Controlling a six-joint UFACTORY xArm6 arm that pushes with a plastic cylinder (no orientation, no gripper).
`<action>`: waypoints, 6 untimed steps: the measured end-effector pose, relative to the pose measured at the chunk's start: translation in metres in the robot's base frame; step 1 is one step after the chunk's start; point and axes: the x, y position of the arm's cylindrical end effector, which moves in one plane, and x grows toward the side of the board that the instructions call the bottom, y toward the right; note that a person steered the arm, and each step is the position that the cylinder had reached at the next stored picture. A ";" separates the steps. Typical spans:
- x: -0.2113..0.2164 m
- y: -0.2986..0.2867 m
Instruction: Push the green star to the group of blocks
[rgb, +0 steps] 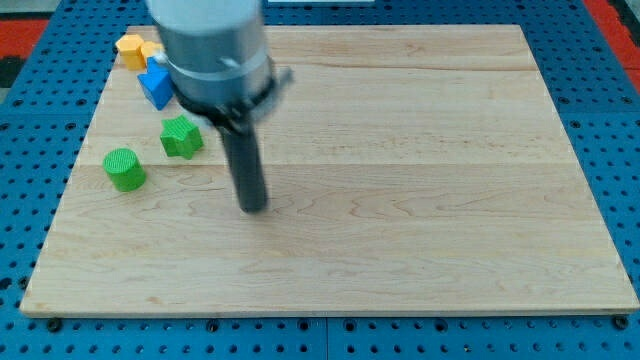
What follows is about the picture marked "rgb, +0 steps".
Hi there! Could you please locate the black clamp mount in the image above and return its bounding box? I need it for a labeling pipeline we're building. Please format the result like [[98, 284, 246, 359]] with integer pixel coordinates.
[[172, 67, 293, 131]]

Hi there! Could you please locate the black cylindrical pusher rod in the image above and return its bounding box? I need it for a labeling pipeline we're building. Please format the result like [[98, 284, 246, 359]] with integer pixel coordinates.
[[217, 126, 268, 213]]

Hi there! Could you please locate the green star block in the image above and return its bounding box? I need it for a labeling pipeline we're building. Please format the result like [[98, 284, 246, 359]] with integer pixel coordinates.
[[160, 115, 203, 159]]

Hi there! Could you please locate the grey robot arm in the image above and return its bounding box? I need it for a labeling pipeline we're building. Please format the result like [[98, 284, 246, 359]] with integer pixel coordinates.
[[146, 0, 292, 213]]

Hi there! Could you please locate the yellow block behind arm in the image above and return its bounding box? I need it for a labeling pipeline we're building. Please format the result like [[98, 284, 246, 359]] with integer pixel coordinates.
[[140, 41, 164, 63]]

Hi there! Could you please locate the blue block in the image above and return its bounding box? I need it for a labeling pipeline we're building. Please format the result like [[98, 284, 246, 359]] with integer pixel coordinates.
[[137, 57, 173, 111]]

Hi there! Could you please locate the green cylinder block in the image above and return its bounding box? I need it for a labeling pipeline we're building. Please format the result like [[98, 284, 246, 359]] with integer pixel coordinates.
[[102, 148, 146, 192]]

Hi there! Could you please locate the yellow hexagon block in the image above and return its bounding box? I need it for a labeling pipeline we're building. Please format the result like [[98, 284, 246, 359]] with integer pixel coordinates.
[[115, 34, 146, 71]]

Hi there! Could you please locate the light wooden board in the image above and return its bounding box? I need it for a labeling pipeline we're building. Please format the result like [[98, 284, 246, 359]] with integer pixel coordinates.
[[20, 25, 639, 318]]

